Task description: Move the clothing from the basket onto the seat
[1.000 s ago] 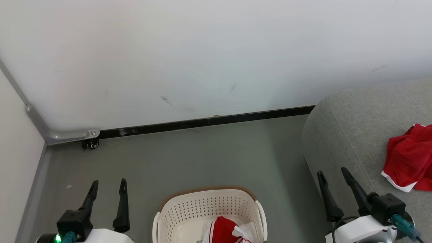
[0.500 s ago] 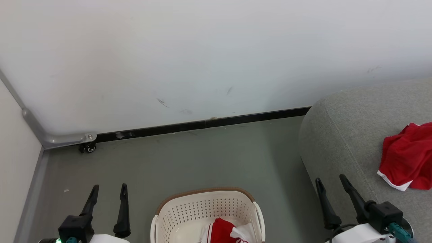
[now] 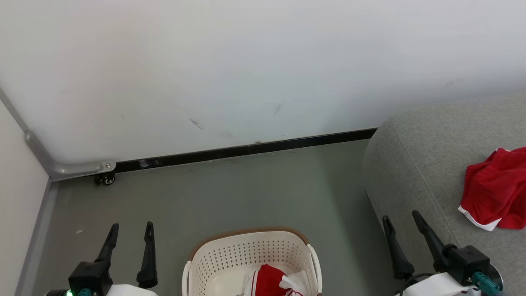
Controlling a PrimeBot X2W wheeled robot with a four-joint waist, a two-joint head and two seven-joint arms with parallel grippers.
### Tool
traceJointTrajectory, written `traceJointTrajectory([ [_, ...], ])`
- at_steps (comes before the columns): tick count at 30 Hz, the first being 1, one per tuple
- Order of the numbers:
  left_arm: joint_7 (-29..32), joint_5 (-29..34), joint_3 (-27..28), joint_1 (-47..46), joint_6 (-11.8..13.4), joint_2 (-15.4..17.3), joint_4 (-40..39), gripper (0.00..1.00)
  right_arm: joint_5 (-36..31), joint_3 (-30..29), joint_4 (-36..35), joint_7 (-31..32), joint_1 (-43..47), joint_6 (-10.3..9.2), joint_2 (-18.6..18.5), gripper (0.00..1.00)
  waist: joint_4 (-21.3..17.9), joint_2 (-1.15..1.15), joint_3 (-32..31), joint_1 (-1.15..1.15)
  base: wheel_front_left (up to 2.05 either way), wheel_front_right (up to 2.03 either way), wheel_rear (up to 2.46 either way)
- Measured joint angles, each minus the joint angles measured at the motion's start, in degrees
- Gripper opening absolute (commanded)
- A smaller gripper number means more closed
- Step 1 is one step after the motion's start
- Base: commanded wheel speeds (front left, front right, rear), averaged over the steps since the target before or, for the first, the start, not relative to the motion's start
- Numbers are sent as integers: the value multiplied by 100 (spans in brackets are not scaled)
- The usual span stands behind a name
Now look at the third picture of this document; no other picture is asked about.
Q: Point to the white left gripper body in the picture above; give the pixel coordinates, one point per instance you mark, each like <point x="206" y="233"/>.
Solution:
<point x="131" y="292"/>

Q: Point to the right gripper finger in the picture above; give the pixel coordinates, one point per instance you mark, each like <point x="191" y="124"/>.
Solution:
<point x="397" y="255"/>
<point x="431" y="240"/>

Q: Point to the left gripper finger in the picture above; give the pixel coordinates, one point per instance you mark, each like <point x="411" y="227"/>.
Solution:
<point x="149" y="263"/>
<point x="110" y="244"/>

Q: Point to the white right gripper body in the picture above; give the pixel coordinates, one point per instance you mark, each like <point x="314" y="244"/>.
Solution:
<point x="439" y="287"/>

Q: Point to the red shorts white hem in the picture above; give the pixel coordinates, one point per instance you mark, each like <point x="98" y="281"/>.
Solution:
<point x="497" y="189"/>

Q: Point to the red white striped jersey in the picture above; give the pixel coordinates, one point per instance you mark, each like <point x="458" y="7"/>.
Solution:
<point x="269" y="281"/>

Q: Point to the grey fabric sofa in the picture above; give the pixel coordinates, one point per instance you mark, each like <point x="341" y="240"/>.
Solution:
<point x="419" y="164"/>

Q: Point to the small black caster wheel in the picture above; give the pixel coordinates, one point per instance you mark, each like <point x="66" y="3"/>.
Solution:
<point x="107" y="179"/>

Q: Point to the cream perforated laundry basket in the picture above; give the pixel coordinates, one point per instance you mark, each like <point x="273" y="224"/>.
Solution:
<point x="222" y="259"/>

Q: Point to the black baseboard strip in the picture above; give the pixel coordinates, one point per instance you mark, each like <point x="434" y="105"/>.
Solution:
<point x="246" y="150"/>

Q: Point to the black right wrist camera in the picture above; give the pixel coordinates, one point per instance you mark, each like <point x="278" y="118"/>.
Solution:
<point x="468" y="263"/>

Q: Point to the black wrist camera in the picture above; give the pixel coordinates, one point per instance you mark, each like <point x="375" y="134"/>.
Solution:
<point x="468" y="263"/>
<point x="90" y="277"/>

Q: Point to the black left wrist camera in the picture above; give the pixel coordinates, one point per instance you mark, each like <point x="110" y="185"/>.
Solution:
<point x="90" y="277"/>

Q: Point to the grey metal frame tube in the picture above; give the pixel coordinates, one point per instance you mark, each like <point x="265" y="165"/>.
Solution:
<point x="70" y="169"/>

